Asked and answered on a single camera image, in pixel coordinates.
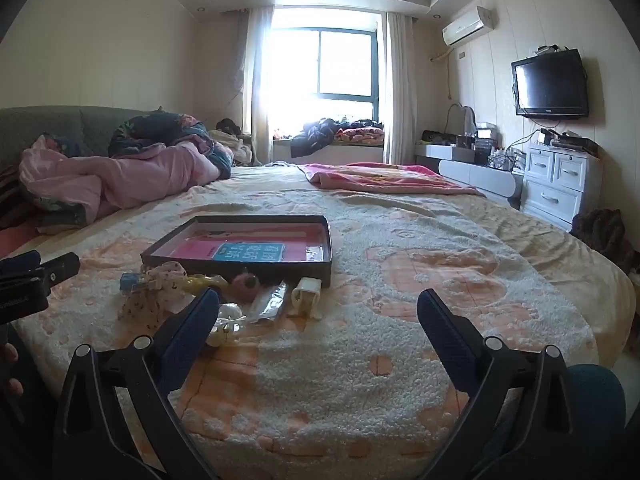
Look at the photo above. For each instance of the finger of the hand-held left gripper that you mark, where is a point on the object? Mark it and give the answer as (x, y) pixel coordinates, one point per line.
(62, 267)
(20, 261)

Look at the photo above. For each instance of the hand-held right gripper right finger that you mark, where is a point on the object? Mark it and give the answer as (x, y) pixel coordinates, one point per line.
(447, 335)

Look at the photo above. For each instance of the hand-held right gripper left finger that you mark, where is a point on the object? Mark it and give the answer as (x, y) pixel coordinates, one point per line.
(192, 330)

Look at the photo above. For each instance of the pearl earrings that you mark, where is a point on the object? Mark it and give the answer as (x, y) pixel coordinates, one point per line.
(227, 320)

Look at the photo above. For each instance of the dotted sheer bow hair clip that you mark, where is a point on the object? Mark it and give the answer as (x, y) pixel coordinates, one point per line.
(150, 290)

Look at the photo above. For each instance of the small blue box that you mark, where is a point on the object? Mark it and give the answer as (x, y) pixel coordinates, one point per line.
(128, 282)

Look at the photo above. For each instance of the clear bag of hairpins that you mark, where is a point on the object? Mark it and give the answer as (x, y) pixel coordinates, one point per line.
(267, 305)

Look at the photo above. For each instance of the dark shallow box pink lining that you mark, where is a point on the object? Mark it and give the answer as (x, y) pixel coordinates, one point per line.
(200, 225)

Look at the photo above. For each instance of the person's left hand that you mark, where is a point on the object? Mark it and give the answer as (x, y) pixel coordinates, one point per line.
(14, 387)

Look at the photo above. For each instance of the blue printed card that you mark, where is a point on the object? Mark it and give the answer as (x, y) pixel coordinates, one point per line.
(247, 251)

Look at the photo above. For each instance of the pink quilt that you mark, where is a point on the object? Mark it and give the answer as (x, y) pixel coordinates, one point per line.
(145, 175)

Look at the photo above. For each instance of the green padded headboard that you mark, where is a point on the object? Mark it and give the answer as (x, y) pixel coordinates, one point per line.
(60, 122)

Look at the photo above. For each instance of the white and grey desk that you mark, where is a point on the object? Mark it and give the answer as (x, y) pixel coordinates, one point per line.
(475, 175)

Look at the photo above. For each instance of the dark floral quilt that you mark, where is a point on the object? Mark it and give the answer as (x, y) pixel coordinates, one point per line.
(150, 127)

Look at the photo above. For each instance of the teal cloth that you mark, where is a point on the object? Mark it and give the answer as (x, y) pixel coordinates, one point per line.
(597, 410)

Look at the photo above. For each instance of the pink printed blanket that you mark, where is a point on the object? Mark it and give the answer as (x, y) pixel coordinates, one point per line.
(385, 177)

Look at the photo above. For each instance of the brown furry cloth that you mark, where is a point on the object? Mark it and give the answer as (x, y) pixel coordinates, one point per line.
(600, 235)

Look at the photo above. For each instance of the white drawer cabinet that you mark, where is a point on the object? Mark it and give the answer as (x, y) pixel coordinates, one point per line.
(560, 185)

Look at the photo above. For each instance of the red floral blanket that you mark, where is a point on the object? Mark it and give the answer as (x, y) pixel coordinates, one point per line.
(360, 135)

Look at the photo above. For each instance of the dark jacket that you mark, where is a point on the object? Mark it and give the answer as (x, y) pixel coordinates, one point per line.
(315, 137)

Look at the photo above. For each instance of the black set-top box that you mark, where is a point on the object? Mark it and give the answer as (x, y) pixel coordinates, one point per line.
(580, 146)

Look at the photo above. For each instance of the sheer white curtain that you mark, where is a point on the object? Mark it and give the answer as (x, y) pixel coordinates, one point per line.
(399, 90)
(252, 85)

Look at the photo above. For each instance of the window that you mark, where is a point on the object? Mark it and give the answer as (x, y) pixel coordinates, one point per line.
(345, 65)

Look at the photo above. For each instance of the white air conditioner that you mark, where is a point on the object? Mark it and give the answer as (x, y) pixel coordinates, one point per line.
(467, 27)

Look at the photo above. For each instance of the black wall television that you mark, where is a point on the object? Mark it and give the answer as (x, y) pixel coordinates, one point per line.
(550, 85)

